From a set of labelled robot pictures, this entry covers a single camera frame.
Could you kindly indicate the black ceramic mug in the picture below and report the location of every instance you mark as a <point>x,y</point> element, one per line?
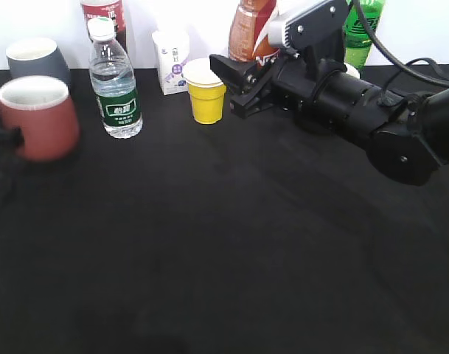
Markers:
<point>351,71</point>

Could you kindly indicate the red ceramic mug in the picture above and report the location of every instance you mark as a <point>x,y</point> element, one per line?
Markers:
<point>42,107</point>

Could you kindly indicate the grey ceramic mug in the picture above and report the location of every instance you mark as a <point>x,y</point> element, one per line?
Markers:
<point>37,56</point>

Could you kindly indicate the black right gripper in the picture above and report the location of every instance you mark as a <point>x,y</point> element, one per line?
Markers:
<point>319,97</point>

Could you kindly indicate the small white milk carton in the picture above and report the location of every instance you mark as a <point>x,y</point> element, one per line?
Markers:
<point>172,52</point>

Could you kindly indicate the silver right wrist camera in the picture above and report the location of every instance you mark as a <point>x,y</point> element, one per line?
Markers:
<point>307,24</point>

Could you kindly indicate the brown nescafe coffee bottle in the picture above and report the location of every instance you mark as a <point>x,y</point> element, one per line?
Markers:
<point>248,37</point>

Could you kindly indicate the dark cola bottle red label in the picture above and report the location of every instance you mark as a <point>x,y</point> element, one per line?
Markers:
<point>112,9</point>

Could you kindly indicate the yellow paper cup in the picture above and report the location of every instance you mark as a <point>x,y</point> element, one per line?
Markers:
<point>206,91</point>

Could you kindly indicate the green sprite bottle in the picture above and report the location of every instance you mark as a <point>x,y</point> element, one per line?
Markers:
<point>358,44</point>

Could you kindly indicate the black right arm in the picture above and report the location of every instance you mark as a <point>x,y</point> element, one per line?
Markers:
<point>405,137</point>

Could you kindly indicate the clear water bottle green label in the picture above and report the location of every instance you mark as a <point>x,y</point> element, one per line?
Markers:
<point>113,81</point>

